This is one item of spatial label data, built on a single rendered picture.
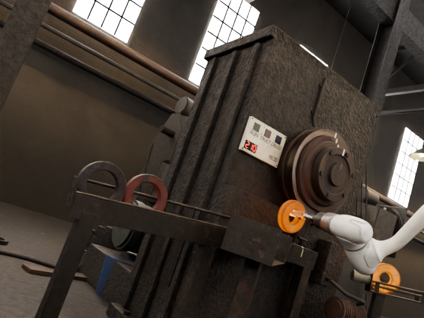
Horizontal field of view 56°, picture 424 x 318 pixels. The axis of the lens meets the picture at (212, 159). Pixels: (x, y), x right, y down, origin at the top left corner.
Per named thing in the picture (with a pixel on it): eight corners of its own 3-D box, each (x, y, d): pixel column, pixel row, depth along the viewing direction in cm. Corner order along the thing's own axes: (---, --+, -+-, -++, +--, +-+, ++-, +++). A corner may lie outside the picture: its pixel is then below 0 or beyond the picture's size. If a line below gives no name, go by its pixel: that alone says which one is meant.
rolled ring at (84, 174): (132, 168, 153) (129, 168, 156) (85, 155, 144) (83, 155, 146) (118, 215, 151) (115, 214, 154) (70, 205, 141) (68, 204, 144)
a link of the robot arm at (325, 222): (339, 238, 168) (329, 235, 173) (346, 217, 170) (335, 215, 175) (326, 232, 164) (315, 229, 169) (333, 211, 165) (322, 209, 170)
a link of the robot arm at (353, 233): (324, 223, 163) (335, 247, 167) (356, 233, 149) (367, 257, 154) (340, 207, 167) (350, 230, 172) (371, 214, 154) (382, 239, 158)
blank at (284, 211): (281, 196, 187) (286, 197, 184) (304, 203, 195) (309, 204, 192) (273, 228, 185) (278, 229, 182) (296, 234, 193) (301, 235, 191)
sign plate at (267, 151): (238, 149, 197) (249, 116, 200) (274, 167, 211) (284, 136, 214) (240, 149, 195) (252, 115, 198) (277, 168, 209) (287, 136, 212)
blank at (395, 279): (375, 296, 212) (378, 297, 209) (365, 268, 215) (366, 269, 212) (402, 287, 213) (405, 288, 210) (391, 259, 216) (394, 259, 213)
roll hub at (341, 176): (305, 190, 197) (320, 138, 202) (339, 207, 211) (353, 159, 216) (313, 191, 192) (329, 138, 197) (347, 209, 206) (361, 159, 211)
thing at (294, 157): (272, 200, 199) (298, 115, 207) (330, 226, 223) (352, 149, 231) (281, 201, 193) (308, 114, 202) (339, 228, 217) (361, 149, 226)
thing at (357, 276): (349, 279, 215) (351, 269, 217) (365, 284, 215) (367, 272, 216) (353, 281, 209) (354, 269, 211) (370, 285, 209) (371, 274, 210)
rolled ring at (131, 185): (173, 180, 163) (169, 180, 166) (132, 168, 153) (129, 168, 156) (161, 224, 161) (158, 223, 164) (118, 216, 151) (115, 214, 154)
